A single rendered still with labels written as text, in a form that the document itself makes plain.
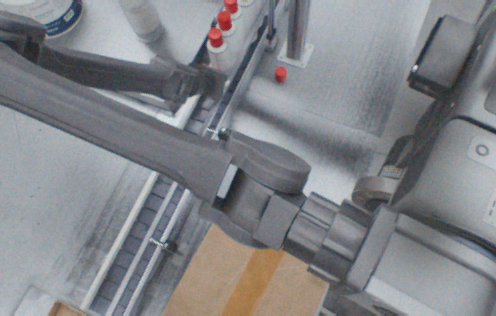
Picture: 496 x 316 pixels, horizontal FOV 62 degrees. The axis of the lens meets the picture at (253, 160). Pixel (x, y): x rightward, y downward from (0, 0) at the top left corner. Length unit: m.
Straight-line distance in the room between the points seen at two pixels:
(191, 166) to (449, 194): 0.25
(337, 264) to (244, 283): 0.38
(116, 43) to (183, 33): 0.20
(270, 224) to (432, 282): 0.16
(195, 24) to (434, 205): 1.02
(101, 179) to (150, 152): 0.75
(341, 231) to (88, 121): 0.29
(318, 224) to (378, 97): 0.86
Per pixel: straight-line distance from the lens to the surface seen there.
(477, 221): 0.41
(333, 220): 0.42
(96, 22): 1.39
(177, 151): 0.45
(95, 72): 0.69
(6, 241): 1.27
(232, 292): 0.77
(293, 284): 0.77
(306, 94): 1.21
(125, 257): 1.07
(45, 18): 1.36
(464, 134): 0.43
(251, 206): 0.44
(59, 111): 0.48
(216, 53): 1.04
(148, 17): 1.23
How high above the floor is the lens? 1.89
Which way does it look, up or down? 70 degrees down
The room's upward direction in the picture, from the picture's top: 7 degrees counter-clockwise
